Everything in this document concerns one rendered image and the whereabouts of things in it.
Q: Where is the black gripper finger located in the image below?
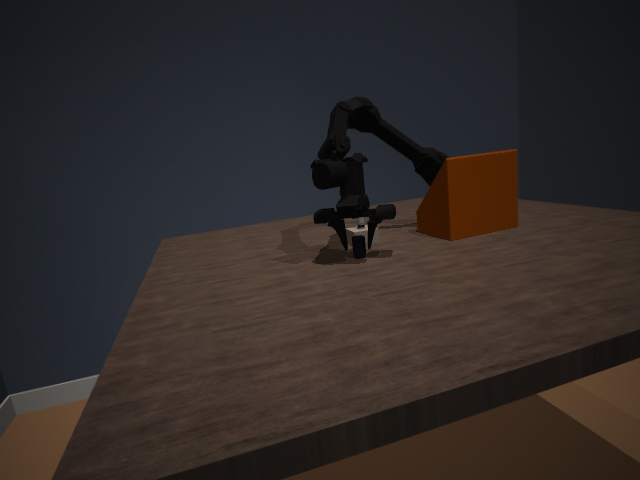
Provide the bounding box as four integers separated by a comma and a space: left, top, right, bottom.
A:
367, 220, 382, 249
327, 220, 348, 250

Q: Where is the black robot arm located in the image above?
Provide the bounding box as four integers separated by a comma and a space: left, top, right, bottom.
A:
310, 96, 450, 219

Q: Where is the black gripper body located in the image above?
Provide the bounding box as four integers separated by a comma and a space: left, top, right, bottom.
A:
314, 183, 396, 224

